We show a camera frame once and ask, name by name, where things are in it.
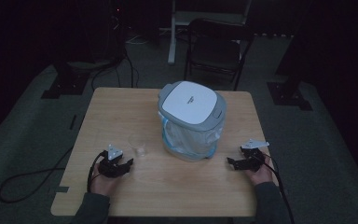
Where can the wooden table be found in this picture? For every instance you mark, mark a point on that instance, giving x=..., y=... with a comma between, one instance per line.
x=174, y=186

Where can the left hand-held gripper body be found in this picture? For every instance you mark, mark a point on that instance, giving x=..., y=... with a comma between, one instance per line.
x=110, y=165

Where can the black stand base plate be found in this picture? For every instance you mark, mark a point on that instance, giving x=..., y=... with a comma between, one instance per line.
x=287, y=95
x=65, y=84

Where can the grey tape strip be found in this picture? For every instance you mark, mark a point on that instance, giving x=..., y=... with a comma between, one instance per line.
x=59, y=189

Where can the black marker pen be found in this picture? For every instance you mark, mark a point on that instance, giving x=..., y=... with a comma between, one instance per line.
x=73, y=122

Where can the clear plastic cup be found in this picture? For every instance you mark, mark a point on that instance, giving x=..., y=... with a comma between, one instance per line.
x=137, y=146

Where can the person's left hand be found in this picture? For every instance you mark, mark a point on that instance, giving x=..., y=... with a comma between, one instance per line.
x=101, y=184

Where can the white trash can grey lid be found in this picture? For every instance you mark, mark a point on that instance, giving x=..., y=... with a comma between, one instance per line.
x=191, y=118

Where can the black folding chair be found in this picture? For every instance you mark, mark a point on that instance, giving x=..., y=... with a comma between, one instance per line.
x=217, y=53

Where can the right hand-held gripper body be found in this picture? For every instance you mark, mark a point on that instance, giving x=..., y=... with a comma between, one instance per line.
x=253, y=157

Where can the person's right hand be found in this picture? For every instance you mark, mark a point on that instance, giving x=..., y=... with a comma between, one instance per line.
x=262, y=175

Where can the white metal desk frame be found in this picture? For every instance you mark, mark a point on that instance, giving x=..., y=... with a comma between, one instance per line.
x=180, y=18

